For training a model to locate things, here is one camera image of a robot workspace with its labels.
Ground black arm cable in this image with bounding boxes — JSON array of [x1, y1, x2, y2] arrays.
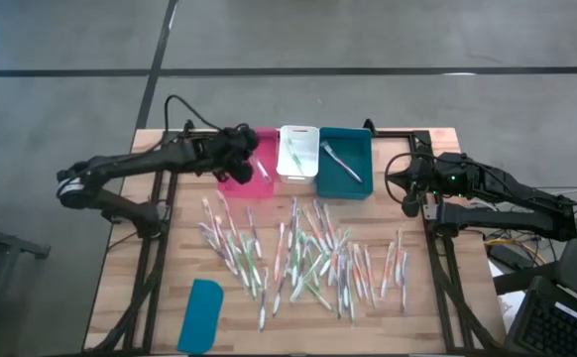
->
[[384, 152, 448, 205], [163, 93, 223, 150]]

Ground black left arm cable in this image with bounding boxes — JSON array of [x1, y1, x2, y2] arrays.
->
[[163, 93, 223, 150]]

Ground black power brick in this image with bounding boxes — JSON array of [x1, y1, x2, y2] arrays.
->
[[486, 243, 521, 272]]

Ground black metal stand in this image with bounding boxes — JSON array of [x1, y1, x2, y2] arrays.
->
[[0, 217, 52, 357]]

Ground white paper sheet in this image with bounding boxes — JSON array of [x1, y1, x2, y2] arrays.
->
[[496, 292, 527, 318]]

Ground black stand bar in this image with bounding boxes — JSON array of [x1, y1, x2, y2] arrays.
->
[[492, 261, 562, 297]]

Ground teal plastic bin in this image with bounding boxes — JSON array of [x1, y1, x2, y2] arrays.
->
[[315, 126, 375, 200]]

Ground pink plastic bin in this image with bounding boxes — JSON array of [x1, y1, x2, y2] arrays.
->
[[216, 126, 283, 199]]

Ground teal plastic bin lid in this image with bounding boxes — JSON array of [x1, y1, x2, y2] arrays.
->
[[176, 278, 225, 356]]

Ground yellow cable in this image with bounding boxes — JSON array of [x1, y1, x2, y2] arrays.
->
[[484, 236, 542, 250]]

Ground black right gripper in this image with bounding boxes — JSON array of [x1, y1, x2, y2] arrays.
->
[[393, 156, 441, 218]]

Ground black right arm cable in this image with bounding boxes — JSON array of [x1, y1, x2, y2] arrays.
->
[[384, 152, 448, 205]]

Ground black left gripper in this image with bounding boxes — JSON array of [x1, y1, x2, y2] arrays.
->
[[208, 124, 261, 184]]

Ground white plastic bin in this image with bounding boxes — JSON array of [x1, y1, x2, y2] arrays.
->
[[276, 124, 321, 184]]

